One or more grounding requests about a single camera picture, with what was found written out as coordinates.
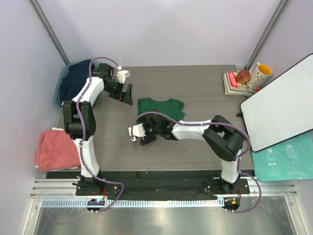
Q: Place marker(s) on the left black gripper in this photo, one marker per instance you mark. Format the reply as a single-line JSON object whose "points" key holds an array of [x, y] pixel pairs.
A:
{"points": [[124, 97]]}

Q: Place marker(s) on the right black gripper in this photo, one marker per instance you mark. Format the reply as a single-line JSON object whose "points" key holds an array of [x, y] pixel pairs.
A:
{"points": [[148, 139]]}

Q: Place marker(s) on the green t shirt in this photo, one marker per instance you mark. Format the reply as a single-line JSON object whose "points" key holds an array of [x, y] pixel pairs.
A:
{"points": [[172, 107]]}

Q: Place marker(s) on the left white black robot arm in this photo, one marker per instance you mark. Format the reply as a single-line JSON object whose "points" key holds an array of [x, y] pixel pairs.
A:
{"points": [[80, 123]]}

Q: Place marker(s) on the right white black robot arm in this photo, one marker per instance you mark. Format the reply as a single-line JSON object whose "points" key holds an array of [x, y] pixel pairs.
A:
{"points": [[223, 138]]}

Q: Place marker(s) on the stack of books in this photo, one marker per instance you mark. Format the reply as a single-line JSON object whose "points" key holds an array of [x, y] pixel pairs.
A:
{"points": [[232, 87]]}

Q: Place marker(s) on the navy blue t shirt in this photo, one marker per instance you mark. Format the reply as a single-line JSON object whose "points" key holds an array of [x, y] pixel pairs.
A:
{"points": [[74, 81]]}

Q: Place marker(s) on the teal plastic basket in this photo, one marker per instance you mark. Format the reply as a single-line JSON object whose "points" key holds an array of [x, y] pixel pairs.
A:
{"points": [[56, 99]]}

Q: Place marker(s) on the pink folded t shirt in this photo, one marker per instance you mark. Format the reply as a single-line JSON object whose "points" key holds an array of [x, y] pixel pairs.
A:
{"points": [[56, 151]]}

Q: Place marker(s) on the red small box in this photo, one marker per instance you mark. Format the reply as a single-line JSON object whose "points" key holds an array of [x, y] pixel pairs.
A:
{"points": [[243, 76]]}

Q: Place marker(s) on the white mug yellow inside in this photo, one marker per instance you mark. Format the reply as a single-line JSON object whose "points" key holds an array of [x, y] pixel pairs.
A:
{"points": [[259, 73]]}

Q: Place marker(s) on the white board black rim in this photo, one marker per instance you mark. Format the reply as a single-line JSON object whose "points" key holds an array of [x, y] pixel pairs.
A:
{"points": [[281, 110]]}

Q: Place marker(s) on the teal folding board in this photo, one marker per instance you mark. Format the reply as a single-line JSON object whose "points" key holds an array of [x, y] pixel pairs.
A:
{"points": [[289, 160]]}

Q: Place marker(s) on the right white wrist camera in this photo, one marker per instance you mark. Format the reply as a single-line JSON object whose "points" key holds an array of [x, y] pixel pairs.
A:
{"points": [[136, 131]]}

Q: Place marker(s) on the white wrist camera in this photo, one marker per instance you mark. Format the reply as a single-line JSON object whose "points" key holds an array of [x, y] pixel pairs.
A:
{"points": [[136, 131], [122, 75]]}

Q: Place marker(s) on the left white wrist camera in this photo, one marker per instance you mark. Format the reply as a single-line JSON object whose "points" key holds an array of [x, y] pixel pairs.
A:
{"points": [[122, 75]]}

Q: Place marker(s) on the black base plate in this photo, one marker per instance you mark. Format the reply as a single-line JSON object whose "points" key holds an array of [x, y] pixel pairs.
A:
{"points": [[156, 185]]}

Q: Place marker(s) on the left aluminium frame post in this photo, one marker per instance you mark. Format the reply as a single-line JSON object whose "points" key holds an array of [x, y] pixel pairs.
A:
{"points": [[49, 30]]}

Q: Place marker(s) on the aluminium frame post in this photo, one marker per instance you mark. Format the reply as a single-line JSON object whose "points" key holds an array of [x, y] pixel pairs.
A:
{"points": [[282, 5], [49, 30]]}

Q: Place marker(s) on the aluminium rail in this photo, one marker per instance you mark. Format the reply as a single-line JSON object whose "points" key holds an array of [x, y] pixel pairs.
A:
{"points": [[64, 188]]}

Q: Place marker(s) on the slotted cable duct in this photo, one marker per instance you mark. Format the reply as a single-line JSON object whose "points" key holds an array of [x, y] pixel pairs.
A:
{"points": [[93, 203]]}

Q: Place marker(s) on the right aluminium frame post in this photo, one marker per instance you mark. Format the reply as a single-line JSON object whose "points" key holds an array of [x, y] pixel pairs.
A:
{"points": [[282, 5]]}

